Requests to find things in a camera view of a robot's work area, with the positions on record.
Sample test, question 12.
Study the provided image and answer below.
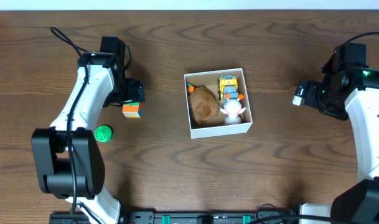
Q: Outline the colourful puzzle cube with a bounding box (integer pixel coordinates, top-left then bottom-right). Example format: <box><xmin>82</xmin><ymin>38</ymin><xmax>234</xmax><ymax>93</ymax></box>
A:
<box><xmin>122</xmin><ymin>102</ymin><xmax>143</xmax><ymax>118</ymax></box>

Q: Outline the green round disc toy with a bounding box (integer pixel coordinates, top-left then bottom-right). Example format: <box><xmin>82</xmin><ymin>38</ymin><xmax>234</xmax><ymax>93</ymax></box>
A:
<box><xmin>94</xmin><ymin>125</ymin><xmax>114</xmax><ymax>143</ymax></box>

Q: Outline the brown plush toy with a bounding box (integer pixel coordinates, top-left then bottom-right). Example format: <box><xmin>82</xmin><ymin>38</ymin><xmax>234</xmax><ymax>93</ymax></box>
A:
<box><xmin>187</xmin><ymin>83</ymin><xmax>220</xmax><ymax>125</ymax></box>

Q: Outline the pink pig figurine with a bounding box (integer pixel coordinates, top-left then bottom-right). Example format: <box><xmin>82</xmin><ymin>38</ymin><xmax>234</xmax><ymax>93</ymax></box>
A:
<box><xmin>220</xmin><ymin>93</ymin><xmax>246</xmax><ymax>125</ymax></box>

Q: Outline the yellow grey toy truck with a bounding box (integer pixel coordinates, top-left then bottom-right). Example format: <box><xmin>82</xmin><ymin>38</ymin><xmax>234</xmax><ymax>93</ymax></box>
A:
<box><xmin>218</xmin><ymin>75</ymin><xmax>239</xmax><ymax>104</ymax></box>

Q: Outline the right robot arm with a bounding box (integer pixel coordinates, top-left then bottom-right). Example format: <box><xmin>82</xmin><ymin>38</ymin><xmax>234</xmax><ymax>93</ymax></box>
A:
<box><xmin>292</xmin><ymin>42</ymin><xmax>379</xmax><ymax>223</ymax></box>

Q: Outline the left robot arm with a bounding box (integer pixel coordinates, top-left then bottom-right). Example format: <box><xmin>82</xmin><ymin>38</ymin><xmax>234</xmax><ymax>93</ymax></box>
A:
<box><xmin>31</xmin><ymin>36</ymin><xmax>145</xmax><ymax>223</ymax></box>

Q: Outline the white cardboard box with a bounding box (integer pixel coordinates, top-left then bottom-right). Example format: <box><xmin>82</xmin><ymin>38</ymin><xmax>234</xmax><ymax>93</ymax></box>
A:
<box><xmin>184</xmin><ymin>68</ymin><xmax>253</xmax><ymax>139</ymax></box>

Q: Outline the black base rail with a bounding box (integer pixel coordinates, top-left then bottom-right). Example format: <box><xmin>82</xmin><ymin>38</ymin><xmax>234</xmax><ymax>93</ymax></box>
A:
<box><xmin>49</xmin><ymin>204</ymin><xmax>297</xmax><ymax>224</ymax></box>

